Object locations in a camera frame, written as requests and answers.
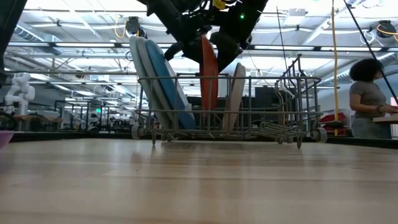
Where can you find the person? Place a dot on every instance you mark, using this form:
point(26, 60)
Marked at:
point(368, 93)

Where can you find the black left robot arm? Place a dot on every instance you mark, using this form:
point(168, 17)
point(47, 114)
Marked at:
point(164, 15)

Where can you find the red bins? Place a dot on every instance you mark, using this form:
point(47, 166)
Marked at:
point(332, 119)

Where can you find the white robot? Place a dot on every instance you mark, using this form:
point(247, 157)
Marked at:
point(21, 90)

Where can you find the dark blue plate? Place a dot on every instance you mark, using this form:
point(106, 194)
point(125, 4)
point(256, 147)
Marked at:
point(161, 71)

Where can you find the purple plate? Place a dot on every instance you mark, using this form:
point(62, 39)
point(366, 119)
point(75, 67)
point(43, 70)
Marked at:
point(5, 138)

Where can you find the light blue plate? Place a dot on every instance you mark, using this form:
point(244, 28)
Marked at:
point(135, 54)

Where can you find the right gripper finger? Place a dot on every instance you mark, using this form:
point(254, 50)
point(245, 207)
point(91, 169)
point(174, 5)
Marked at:
point(224, 60)

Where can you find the wooden table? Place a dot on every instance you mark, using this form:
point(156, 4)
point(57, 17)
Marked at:
point(385, 119)

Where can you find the grey plate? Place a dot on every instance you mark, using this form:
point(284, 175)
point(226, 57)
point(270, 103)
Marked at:
point(144, 57)

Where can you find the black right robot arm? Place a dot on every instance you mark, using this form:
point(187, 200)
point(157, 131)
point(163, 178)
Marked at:
point(253, 12)

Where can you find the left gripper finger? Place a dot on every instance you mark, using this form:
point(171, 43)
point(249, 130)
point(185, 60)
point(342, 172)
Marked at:
point(174, 50)

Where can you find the cream plate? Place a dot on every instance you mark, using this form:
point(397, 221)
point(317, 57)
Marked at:
point(236, 93)

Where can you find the orange plate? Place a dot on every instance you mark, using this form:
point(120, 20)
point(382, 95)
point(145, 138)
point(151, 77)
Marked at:
point(209, 87)

